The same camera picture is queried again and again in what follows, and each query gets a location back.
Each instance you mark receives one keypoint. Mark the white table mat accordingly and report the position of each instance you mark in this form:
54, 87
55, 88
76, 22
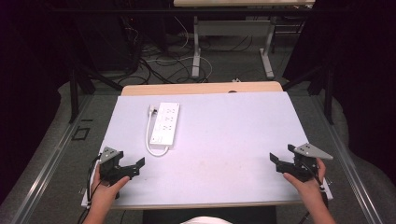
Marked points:
218, 137

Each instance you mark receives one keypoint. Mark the black metal stand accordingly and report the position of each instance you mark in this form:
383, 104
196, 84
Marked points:
74, 93
327, 90

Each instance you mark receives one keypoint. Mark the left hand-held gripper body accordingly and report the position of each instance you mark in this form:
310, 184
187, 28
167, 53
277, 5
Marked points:
109, 167

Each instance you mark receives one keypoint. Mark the white power strip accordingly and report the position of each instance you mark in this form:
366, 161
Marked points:
165, 123

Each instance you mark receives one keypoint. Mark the aluminium floor rail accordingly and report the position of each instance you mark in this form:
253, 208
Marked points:
351, 168
46, 168

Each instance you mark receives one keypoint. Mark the wooden table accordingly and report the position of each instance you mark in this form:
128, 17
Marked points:
199, 88

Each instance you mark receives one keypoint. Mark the white power plug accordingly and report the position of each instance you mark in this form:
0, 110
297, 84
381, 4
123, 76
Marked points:
152, 109

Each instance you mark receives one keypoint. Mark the white desk with metal legs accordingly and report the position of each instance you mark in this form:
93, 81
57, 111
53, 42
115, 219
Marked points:
233, 28

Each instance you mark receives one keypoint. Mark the person's right hand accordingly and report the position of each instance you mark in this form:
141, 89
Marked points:
306, 186

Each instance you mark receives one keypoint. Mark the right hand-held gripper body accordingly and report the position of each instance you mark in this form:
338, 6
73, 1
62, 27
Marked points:
303, 163

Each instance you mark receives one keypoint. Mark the person's left hand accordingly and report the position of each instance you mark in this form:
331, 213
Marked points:
104, 193

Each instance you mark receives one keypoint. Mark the person's white clothing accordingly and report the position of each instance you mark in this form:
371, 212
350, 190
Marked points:
206, 220

